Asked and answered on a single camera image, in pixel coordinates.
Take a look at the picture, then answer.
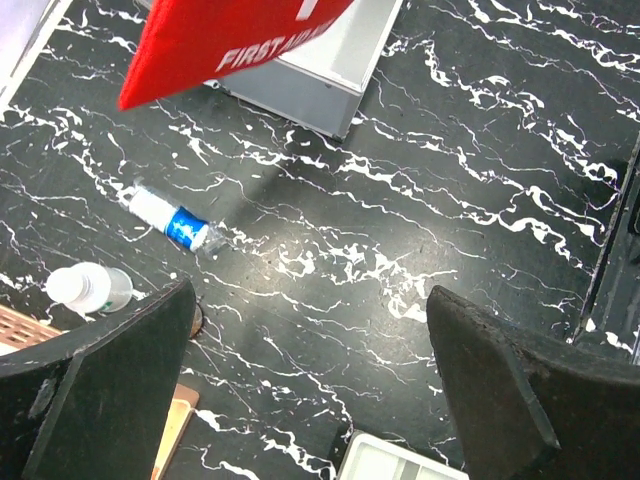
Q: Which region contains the white pill bottle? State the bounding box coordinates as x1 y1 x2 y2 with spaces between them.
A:
45 262 133 314

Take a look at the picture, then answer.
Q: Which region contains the orange plastic file organizer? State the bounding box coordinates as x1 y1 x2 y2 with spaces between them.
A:
0 305 61 356

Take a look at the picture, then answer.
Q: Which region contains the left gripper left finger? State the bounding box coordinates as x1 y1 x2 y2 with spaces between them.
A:
1 279 196 479

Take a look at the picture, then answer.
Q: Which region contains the small blue label bottle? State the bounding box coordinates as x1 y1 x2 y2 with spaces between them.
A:
118 180 226 256

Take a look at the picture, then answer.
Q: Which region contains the aluminium frame rail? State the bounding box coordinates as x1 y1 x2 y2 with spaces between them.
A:
574 145 639 366

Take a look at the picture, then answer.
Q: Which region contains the grey plastic divided tray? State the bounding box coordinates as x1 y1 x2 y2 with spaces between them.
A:
337 430 469 480

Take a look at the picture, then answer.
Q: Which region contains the grey metal medicine case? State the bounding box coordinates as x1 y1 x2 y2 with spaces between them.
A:
219 0 403 141

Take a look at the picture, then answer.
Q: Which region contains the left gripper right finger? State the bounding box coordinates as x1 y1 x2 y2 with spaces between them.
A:
426 286 639 479

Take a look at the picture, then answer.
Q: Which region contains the red first aid pouch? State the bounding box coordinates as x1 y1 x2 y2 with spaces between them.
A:
118 0 351 111

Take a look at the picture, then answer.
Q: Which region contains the brown syrup bottle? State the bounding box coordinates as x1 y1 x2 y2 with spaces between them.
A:
190 305 204 338

